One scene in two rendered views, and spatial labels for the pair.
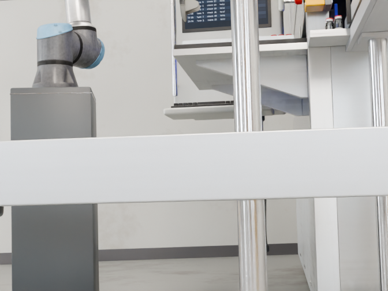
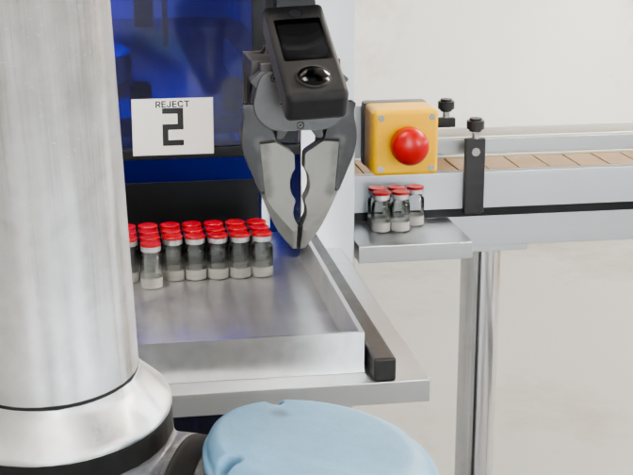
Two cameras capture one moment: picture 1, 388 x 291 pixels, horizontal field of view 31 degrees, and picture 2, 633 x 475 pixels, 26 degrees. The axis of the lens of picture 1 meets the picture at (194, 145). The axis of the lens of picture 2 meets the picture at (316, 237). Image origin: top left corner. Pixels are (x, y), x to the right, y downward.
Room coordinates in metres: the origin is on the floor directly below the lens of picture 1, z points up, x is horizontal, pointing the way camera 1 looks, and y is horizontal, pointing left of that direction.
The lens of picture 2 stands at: (2.44, 1.04, 1.29)
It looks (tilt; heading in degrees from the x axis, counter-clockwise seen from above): 15 degrees down; 254
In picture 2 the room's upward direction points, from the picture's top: straight up
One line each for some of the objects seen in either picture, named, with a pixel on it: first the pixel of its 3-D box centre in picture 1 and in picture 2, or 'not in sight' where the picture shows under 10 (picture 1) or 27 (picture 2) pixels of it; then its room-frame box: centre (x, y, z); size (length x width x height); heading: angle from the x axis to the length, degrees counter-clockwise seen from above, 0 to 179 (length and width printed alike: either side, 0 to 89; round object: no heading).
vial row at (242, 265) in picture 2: not in sight; (184, 256); (2.19, -0.27, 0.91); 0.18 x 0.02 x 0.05; 173
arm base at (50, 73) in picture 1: (55, 78); not in sight; (2.26, 0.45, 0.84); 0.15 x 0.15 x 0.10
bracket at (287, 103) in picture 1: (256, 100); not in sight; (2.62, -0.24, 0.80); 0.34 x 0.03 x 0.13; 83
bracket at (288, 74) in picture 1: (251, 79); not in sight; (2.12, -0.18, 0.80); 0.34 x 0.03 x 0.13; 83
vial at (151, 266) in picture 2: not in sight; (151, 265); (2.23, -0.25, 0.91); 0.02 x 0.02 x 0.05
